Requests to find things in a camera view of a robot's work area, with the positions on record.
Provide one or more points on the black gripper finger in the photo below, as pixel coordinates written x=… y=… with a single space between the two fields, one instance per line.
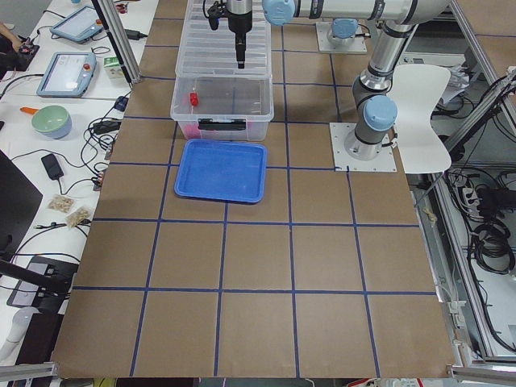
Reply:
x=240 y=49

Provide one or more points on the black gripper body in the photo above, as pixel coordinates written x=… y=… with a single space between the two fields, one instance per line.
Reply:
x=239 y=22

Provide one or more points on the clear plastic box lid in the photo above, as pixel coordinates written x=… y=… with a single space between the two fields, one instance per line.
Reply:
x=205 y=52

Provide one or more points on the red toy block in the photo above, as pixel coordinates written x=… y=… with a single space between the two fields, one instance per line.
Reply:
x=193 y=97

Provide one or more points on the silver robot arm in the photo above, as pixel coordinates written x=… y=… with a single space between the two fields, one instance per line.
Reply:
x=399 y=20

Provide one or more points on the clear plastic storage box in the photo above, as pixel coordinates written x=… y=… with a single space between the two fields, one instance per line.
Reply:
x=229 y=108

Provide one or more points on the blue plastic tray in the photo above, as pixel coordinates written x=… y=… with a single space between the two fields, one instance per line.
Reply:
x=221 y=170

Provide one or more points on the black power adapter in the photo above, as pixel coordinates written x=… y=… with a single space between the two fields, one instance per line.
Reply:
x=135 y=35

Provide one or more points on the green white carton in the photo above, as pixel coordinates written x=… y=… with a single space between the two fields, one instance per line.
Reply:
x=112 y=67

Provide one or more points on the blue teach pendant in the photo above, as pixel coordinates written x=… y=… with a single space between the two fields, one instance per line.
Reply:
x=68 y=75
x=79 y=26

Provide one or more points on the white plastic chair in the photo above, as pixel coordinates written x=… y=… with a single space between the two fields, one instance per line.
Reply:
x=416 y=90

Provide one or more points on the green and blue bowl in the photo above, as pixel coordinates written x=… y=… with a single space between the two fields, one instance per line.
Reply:
x=54 y=122

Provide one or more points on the toy carrot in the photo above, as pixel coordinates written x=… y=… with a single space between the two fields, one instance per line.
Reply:
x=28 y=110

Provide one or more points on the black smartphone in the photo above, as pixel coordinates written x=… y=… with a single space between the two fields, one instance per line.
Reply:
x=52 y=166

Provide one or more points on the snack bag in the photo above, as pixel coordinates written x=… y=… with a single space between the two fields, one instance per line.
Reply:
x=78 y=216
x=61 y=203

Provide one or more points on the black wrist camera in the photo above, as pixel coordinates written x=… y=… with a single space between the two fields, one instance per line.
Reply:
x=214 y=13

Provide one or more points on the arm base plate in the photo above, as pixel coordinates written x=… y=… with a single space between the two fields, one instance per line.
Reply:
x=350 y=155
x=345 y=36

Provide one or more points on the aluminium frame post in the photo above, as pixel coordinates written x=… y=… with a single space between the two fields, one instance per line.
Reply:
x=113 y=26

